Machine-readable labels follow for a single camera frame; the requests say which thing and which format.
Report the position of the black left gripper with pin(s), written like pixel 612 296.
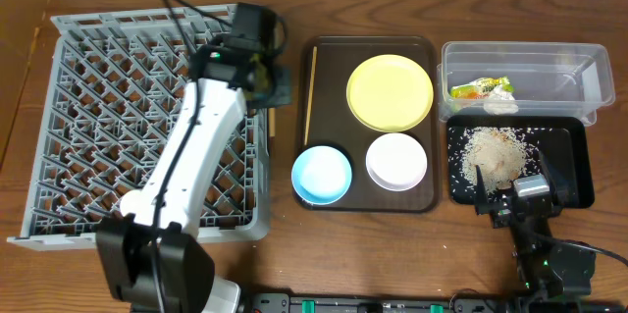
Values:
pixel 281 91

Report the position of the green orange snack wrapper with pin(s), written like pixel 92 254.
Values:
pixel 480 87

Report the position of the light blue bowl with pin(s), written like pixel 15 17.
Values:
pixel 321 175

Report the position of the grey plastic dish rack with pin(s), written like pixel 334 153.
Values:
pixel 114 95

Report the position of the clear plastic bin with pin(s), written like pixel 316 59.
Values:
pixel 549 79

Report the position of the wooden chopstick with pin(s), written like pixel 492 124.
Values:
pixel 310 88
pixel 272 122

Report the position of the spilled rice pile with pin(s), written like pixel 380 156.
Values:
pixel 502 154

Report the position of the white tissue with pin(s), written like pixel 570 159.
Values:
pixel 500 102

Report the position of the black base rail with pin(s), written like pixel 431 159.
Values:
pixel 463 302

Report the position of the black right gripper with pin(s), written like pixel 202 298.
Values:
pixel 516 208

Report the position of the black waste tray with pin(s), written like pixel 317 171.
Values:
pixel 561 141

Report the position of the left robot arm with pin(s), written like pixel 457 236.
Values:
pixel 151 257

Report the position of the dark brown serving tray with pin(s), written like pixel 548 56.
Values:
pixel 333 124

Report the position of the yellow plate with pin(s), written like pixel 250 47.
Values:
pixel 389 93

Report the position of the white bowl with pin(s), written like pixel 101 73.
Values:
pixel 396 161

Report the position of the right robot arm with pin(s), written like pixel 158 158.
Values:
pixel 551 267

